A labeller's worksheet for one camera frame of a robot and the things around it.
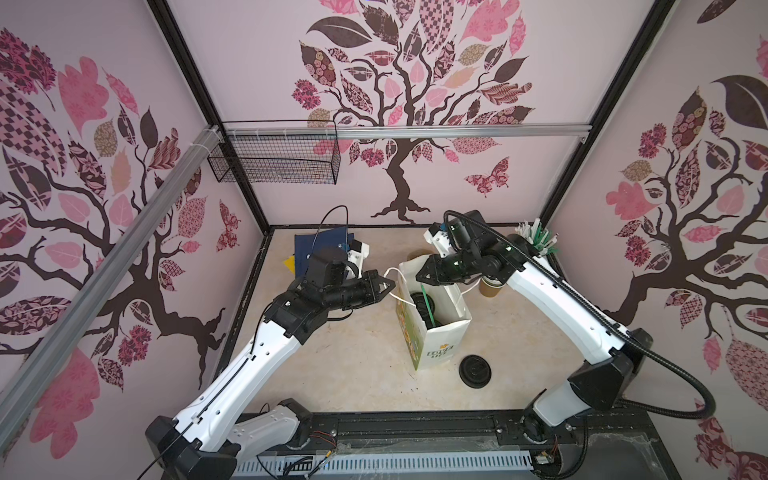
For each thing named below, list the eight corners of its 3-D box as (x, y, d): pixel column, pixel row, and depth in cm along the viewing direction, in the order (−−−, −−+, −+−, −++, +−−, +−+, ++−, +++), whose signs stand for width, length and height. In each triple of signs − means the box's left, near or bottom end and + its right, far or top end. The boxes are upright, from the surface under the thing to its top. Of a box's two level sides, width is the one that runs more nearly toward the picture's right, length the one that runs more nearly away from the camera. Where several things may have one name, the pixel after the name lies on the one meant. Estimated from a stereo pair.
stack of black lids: (460, 388, 82) (462, 386, 80) (456, 357, 88) (457, 354, 86) (492, 388, 82) (494, 386, 80) (486, 357, 88) (488, 354, 86)
